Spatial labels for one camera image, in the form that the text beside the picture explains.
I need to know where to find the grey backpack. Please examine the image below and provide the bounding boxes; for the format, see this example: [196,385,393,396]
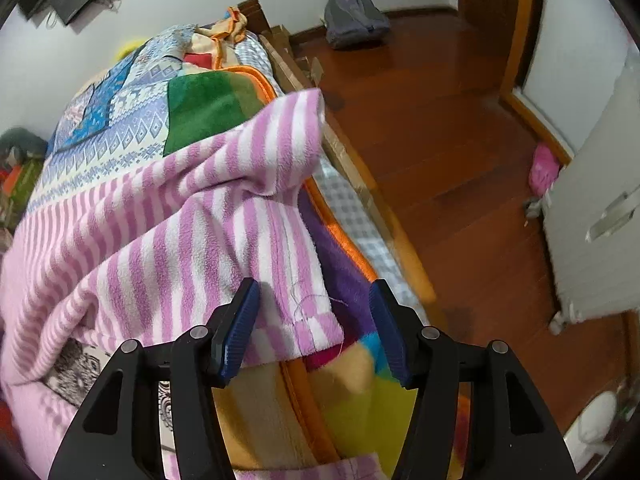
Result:
[324,0,392,51]

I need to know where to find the white door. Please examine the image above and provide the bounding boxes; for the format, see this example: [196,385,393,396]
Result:
[520,0,640,156]

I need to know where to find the colourful fleece blanket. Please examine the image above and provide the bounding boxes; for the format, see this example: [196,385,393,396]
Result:
[165,6,473,480]

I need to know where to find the yellow foam tube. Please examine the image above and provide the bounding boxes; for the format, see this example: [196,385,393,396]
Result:
[114,37,146,61]

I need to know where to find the grey neck pillow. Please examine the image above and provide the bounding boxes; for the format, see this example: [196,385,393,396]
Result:
[0,127,48,158]

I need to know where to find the white rounded object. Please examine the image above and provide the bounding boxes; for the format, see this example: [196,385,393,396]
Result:
[565,390,618,446]

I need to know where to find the blue patchwork quilt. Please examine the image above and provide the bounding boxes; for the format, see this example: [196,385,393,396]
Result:
[22,22,273,461]

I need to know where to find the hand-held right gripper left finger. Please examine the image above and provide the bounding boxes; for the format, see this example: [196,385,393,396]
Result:
[47,277,261,480]

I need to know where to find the pink plush toy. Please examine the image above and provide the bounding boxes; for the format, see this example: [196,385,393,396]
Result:
[529,142,561,198]

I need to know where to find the wooden bed frame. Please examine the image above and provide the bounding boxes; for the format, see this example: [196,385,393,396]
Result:
[237,0,438,311]

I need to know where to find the white cabinet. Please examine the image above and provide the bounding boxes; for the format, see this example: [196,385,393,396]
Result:
[542,50,640,323]

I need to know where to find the green storage box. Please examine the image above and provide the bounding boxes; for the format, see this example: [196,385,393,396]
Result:
[10,160,46,211]

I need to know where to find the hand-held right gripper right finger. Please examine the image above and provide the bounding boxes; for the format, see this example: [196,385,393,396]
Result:
[369,277,581,480]

